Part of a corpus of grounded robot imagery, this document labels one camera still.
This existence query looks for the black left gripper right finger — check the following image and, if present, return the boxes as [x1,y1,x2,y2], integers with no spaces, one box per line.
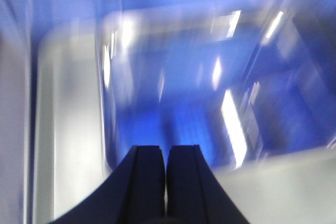
[166,145,249,223]

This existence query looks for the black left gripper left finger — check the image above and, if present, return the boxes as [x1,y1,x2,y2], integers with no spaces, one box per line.
[53,145,165,223]

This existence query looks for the silver metal tray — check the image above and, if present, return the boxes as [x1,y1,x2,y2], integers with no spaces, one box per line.
[33,23,111,223]
[97,0,335,169]

